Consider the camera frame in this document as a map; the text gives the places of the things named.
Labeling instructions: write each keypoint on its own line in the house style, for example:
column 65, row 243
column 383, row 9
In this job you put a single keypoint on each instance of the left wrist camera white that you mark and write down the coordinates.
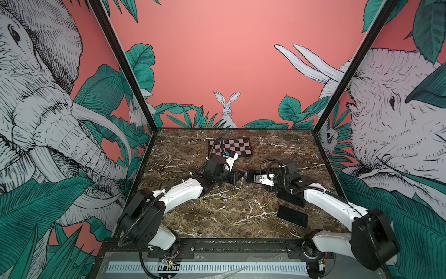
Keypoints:
column 230, row 158

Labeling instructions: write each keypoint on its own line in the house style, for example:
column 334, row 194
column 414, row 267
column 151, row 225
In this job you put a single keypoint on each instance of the chessboard brown and pink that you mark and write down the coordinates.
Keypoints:
column 242, row 146

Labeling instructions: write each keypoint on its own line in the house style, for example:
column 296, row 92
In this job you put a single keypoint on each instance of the black corner post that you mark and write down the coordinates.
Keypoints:
column 115, row 45
column 379, row 21

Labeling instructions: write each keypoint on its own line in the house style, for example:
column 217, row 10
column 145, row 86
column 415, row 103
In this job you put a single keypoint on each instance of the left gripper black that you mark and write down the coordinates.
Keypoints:
column 234, row 178

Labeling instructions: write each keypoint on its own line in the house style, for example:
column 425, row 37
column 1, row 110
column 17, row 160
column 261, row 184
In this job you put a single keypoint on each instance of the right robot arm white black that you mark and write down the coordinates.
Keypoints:
column 370, row 238

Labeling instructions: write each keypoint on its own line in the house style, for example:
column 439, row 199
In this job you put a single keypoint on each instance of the black smartphone blue edge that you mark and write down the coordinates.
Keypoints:
column 250, row 175

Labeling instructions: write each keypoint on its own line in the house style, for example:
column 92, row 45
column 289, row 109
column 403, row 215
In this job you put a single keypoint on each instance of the left black corner post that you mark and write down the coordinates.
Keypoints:
column 115, row 45

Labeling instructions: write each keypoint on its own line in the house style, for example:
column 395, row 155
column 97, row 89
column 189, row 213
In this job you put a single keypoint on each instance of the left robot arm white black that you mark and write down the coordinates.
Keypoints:
column 141, row 219

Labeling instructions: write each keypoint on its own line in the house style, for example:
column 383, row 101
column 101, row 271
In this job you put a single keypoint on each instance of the right black corner post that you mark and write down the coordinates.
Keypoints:
column 379, row 21

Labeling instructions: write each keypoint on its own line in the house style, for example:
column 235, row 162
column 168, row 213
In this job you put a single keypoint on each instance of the black front rail frame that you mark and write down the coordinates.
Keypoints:
column 187, row 248

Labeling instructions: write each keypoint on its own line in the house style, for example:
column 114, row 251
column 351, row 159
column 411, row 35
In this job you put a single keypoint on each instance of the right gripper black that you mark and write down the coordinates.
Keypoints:
column 276, row 189

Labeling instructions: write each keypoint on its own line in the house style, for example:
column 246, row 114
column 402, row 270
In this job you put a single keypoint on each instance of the white slotted cable duct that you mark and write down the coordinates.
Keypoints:
column 292, row 268

